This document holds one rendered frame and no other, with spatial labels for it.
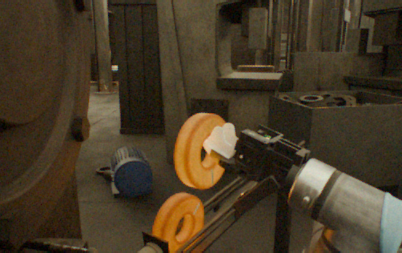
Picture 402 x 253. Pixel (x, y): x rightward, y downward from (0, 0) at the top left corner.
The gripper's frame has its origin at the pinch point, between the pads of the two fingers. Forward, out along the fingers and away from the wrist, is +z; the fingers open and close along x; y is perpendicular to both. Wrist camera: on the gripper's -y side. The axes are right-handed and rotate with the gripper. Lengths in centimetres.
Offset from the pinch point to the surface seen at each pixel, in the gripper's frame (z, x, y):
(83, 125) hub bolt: -7.9, 34.6, 14.4
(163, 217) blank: 1.9, 5.9, -17.9
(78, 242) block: 2.7, 26.4, -13.3
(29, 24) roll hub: -9.6, 40.5, 23.6
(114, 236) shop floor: 80, -57, -119
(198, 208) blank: 0.2, -4.9, -19.6
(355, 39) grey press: 53, -349, 14
